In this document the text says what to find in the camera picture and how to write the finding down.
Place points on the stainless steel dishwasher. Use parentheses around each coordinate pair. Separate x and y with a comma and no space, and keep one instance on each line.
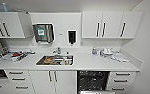
(92,81)

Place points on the small chrome sink fitting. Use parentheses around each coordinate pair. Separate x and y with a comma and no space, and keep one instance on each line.
(67,52)

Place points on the black soap dispenser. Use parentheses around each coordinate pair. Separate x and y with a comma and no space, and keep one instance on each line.
(71,36)

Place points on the white mug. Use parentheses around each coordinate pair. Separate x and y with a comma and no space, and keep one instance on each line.
(67,61)

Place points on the stainless steel sink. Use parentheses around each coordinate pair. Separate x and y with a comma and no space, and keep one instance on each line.
(62,57)

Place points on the chrome faucet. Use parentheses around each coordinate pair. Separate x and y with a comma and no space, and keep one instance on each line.
(58,50)

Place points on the small white bottle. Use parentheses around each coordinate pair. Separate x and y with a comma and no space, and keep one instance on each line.
(98,52)

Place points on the orange bowl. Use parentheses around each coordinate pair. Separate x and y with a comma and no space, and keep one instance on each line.
(49,59)

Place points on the stack of white dishes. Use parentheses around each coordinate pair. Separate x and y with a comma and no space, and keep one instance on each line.
(107,51)

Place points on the grey paper towel dispenser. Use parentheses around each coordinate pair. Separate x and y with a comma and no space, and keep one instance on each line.
(44,33)

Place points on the white two-door base cabinet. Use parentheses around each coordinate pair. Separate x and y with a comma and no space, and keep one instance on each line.
(62,81)

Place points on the white drawer unit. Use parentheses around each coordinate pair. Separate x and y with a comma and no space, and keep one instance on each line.
(121,80)
(17,80)

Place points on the tray of coffee supplies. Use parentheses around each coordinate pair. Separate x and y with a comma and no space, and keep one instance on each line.
(16,55)

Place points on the blue spray bottle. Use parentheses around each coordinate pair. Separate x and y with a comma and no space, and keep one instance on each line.
(5,7)

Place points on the small white wall plate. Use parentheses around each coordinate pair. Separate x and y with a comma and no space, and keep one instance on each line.
(60,34)

